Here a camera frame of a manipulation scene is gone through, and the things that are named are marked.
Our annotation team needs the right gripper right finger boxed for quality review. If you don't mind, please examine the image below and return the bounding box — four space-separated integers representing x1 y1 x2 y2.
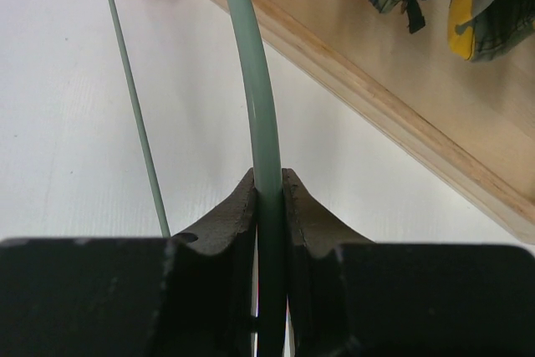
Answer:
283 169 534 356

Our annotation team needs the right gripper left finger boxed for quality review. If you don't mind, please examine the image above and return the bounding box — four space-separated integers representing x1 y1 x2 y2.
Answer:
1 173 257 356

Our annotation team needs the mint green hanger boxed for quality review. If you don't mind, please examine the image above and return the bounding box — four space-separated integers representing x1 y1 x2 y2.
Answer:
115 0 286 356

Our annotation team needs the wooden clothes rack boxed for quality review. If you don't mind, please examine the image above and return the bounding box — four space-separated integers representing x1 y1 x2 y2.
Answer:
183 0 535 245

